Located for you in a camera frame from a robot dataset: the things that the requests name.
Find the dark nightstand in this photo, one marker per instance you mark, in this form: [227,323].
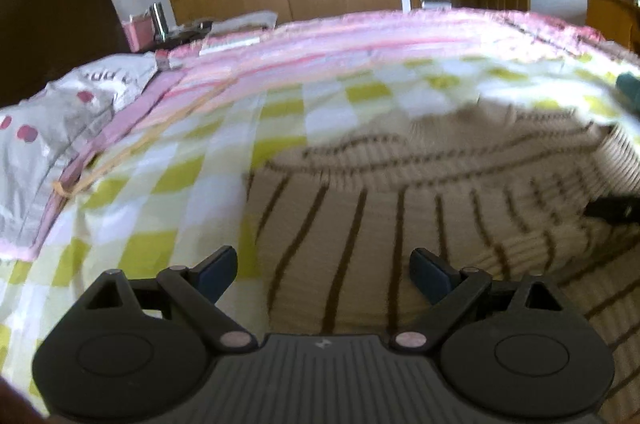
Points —
[182,36]

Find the dark brown headboard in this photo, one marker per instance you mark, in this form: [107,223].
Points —
[50,19]

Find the pink striped blanket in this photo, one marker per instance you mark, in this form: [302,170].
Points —
[400,34]

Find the yellow white checked bed sheet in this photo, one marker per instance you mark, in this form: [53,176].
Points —
[175,164]

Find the wooden desk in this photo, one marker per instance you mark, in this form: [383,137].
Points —
[610,19]

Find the pink box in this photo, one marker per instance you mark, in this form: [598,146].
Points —
[140,34]

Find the beige brown-striped knit sweater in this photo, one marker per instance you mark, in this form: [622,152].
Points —
[400,214]

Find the metal tumbler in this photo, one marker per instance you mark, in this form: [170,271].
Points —
[159,21]

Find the grey pillow with red dots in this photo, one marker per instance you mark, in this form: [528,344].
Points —
[50,139]

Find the folded blue towel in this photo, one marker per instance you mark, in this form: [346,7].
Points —
[630,89]

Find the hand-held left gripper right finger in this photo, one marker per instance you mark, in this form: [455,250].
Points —
[430,279]

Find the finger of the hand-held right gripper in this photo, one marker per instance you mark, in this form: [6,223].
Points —
[615,209]

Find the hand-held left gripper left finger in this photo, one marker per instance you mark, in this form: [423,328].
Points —
[220,276]

